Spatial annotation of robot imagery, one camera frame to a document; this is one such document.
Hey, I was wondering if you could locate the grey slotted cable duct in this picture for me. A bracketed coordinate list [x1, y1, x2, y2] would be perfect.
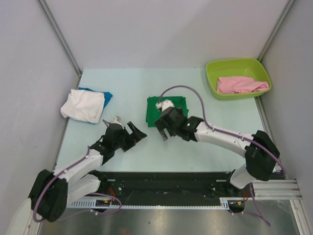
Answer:
[66, 197, 235, 211]

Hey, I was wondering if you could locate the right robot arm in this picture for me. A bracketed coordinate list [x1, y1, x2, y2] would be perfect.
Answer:
[155, 103, 279, 196]

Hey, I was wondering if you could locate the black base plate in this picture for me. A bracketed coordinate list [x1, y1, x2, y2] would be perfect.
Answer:
[98, 172, 244, 208]

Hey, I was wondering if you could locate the aluminium rail right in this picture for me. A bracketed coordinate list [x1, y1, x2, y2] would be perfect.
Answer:
[253, 180, 302, 200]

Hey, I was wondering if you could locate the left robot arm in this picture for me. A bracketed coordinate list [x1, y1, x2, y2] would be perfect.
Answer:
[28, 120, 147, 222]

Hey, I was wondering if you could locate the aluminium frame post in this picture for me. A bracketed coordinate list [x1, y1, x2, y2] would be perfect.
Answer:
[257, 0, 297, 63]
[36, 0, 82, 77]

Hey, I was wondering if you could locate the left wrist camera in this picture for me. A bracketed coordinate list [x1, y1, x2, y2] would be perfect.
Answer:
[111, 116, 122, 126]

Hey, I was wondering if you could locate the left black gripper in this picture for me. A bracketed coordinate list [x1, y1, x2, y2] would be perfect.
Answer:
[113, 121, 146, 151]

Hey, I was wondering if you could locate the right aluminium frame post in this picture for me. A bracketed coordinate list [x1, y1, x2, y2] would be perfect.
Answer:
[257, 0, 297, 63]

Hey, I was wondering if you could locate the left aluminium frame post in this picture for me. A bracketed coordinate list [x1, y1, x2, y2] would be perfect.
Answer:
[36, 0, 82, 77]

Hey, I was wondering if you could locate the lime green plastic basin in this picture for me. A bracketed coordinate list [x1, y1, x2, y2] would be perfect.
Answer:
[206, 58, 272, 100]

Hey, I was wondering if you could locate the blue t shirt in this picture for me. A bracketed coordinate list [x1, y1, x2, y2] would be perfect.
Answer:
[78, 87, 113, 108]

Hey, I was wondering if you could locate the white t shirt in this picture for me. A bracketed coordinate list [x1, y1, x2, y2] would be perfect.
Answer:
[60, 89, 105, 124]

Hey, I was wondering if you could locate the green t shirt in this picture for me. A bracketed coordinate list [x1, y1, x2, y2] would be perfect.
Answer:
[146, 96, 189, 127]

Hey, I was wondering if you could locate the pink t shirt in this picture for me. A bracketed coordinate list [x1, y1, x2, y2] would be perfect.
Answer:
[217, 76, 269, 94]

